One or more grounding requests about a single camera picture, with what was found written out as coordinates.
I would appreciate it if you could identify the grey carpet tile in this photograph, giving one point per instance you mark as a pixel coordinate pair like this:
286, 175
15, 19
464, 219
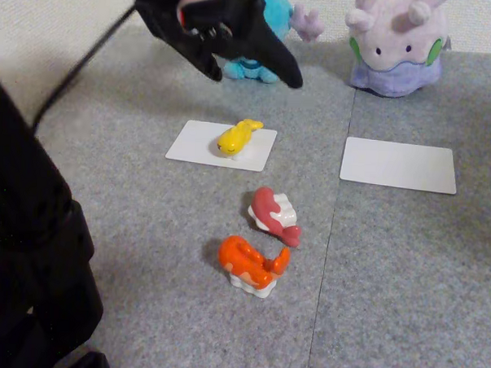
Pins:
407, 313
162, 311

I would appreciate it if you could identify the orange shrimp sushi toy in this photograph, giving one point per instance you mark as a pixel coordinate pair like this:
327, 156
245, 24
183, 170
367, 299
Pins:
242, 257

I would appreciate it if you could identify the yellow egg sushi toy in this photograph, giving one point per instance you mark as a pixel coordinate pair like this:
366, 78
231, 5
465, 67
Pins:
233, 140

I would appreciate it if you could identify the white rectangular card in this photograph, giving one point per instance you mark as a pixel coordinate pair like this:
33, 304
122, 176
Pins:
190, 145
397, 166

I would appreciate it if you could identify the blue Wooper plush toy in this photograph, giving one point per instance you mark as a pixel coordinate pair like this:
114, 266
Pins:
277, 14

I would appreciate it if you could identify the pink tuna sushi toy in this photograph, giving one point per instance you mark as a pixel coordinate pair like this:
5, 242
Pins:
268, 211

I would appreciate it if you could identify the purple Goomy plush toy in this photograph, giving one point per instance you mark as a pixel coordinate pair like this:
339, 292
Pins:
398, 48

